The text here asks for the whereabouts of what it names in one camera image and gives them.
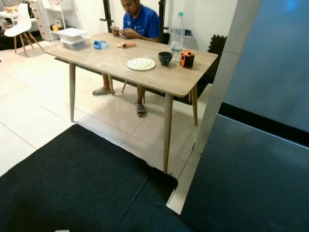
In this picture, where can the white patterned plate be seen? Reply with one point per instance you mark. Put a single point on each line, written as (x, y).
(141, 64)

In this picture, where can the grey fridge compartment door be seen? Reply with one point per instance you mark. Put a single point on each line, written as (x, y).
(246, 188)

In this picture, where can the grey fridge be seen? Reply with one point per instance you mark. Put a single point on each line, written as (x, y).
(221, 82)

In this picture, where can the white chair wooden legs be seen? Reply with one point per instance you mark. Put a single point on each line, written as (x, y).
(21, 21)

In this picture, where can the white desk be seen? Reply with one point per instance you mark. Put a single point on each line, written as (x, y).
(9, 15)

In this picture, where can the clear plastic storage container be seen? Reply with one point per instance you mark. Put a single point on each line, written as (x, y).
(74, 44)
(72, 33)

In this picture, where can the small yellow box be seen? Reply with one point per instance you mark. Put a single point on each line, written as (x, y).
(57, 28)

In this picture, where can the white shelf unit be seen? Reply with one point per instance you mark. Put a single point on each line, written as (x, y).
(41, 17)

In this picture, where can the small blue device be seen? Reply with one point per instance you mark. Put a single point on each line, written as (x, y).
(99, 45)

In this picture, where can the light wooden dining table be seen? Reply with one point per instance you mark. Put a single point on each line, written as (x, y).
(116, 67)

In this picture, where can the brown paper roll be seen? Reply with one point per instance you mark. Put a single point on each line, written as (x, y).
(128, 45)

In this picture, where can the black metal stand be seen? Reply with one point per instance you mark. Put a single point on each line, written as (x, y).
(106, 14)

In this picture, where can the person in blue shirt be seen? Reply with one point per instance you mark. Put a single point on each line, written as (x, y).
(142, 21)

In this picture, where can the black bowl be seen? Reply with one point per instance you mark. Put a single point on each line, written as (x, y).
(165, 58)

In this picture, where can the clear plastic water bottle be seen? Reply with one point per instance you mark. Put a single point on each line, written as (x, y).
(177, 38)

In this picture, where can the orange and black device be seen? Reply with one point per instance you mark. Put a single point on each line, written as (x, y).
(187, 59)

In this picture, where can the black foam mat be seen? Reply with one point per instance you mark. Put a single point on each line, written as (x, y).
(217, 53)

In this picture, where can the grey freezer door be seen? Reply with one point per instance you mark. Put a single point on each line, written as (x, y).
(270, 63)

